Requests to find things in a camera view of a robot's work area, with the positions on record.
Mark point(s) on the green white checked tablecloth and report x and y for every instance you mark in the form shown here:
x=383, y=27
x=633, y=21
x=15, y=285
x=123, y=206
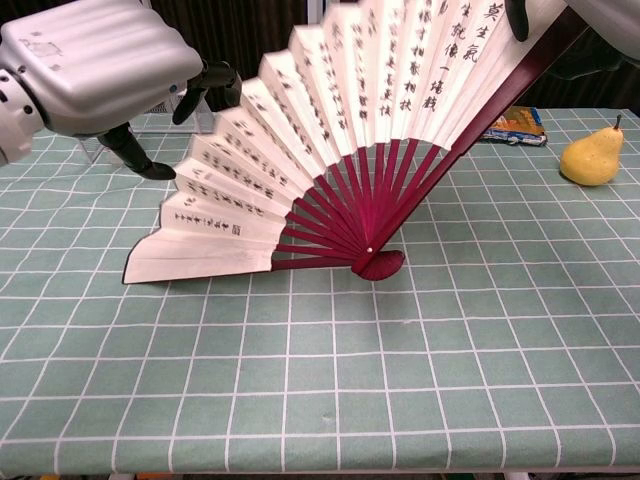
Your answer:
x=350, y=350

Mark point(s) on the orange blue snack packet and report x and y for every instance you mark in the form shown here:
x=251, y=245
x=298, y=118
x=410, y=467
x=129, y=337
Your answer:
x=525, y=125

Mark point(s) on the yellow pear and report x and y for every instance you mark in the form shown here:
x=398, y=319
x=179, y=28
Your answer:
x=592, y=157

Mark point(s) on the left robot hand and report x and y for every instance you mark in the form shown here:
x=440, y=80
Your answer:
x=100, y=65

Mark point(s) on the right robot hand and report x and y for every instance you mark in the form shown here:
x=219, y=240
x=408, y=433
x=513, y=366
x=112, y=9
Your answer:
x=615, y=25

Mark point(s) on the red ribbed paper folding fan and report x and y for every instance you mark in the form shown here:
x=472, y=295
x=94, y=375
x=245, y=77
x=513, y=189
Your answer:
x=350, y=75

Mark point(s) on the white mesh desk rack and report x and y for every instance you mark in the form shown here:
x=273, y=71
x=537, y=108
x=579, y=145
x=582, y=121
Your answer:
x=162, y=107

